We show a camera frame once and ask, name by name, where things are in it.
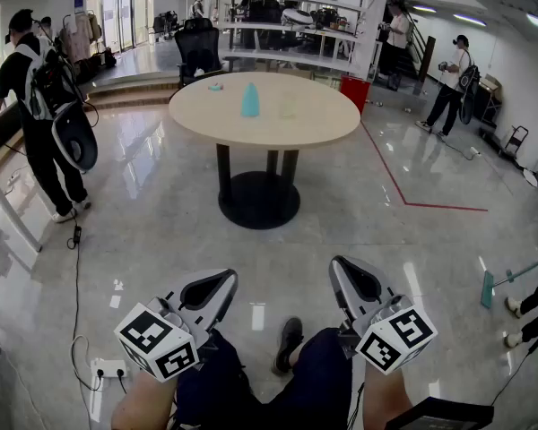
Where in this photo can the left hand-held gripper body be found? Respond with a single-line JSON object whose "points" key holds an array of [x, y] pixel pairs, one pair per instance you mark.
{"points": [[161, 343]]}

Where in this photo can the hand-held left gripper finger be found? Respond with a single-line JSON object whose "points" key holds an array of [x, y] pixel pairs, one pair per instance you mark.
{"points": [[206, 275], [226, 296]]}

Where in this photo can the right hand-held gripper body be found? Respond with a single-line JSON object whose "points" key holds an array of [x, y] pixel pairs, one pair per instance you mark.
{"points": [[399, 338]]}

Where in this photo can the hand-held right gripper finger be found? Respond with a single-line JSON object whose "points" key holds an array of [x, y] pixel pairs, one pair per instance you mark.
{"points": [[384, 285], [337, 285]]}

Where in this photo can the teal blue vase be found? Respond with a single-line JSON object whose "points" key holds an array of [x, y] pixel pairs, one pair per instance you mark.
{"points": [[250, 101]]}

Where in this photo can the green textured glass cup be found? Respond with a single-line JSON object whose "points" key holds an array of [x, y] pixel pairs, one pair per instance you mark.
{"points": [[288, 108]]}

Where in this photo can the person's right forearm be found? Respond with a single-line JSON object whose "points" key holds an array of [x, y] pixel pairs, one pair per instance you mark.
{"points": [[385, 397]]}

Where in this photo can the person's left forearm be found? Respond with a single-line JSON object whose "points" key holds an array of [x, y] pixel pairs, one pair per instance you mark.
{"points": [[139, 401]]}

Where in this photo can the white power strip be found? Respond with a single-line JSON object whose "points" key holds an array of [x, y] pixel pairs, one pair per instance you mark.
{"points": [[110, 367]]}

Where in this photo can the person's dark blue trousers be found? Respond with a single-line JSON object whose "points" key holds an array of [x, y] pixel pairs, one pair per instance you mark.
{"points": [[215, 388]]}

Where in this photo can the person's dark shoe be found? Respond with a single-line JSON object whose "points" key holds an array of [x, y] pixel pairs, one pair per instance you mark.
{"points": [[289, 343]]}

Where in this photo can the black waist device box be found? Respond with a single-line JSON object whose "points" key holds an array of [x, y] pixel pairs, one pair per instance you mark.
{"points": [[444, 415]]}

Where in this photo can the teal flat mop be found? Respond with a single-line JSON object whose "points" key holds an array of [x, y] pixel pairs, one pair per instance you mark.
{"points": [[488, 289]]}

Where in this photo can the black power adapter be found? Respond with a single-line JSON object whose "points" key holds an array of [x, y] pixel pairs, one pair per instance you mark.
{"points": [[76, 235]]}

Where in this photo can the round beige table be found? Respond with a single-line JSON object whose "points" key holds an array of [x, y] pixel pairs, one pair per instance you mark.
{"points": [[296, 128]]}

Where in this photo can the small teal pink toy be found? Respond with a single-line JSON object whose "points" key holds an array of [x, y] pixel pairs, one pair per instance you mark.
{"points": [[216, 87]]}

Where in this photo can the red bin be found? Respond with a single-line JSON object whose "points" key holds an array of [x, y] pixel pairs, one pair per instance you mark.
{"points": [[355, 94]]}

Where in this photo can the black hand truck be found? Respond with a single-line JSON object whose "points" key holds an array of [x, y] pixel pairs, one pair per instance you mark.
{"points": [[515, 143]]}

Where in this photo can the wooden steps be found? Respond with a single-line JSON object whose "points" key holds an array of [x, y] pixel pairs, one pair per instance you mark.
{"points": [[130, 97]]}

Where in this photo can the black office chair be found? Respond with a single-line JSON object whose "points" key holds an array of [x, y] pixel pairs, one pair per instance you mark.
{"points": [[197, 47]]}

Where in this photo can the black staircase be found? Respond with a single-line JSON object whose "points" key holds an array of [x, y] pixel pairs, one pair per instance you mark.
{"points": [[426, 56]]}

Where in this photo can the black monitor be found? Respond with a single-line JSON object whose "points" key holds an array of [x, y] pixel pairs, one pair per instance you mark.
{"points": [[0, 130]]}

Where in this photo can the white shelf unit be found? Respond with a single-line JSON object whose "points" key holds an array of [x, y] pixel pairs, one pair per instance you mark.
{"points": [[296, 27]]}

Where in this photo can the clothes rack with garments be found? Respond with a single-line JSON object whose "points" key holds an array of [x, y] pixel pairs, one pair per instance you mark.
{"points": [[78, 38]]}

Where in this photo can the glass entrance doors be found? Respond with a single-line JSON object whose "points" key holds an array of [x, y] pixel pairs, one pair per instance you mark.
{"points": [[116, 16]]}

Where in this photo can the blue wall sign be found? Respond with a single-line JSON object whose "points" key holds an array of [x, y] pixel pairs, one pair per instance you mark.
{"points": [[80, 0]]}

